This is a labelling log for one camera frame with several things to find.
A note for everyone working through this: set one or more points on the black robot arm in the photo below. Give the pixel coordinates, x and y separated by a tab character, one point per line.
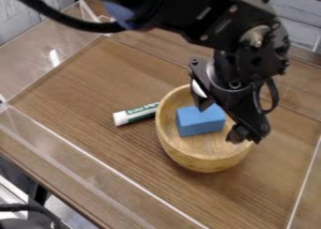
251	43

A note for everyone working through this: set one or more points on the white green tube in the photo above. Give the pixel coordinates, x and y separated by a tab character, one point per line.
134	114

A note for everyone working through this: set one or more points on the clear acrylic barrier wall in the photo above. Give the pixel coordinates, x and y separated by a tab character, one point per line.
103	194

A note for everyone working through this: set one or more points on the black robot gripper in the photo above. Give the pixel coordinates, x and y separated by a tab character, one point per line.
237	82

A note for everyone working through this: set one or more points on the blue rectangular block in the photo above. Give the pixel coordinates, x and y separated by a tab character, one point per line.
194	122

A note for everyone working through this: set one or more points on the brown wooden bowl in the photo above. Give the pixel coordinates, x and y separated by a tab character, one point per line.
202	153

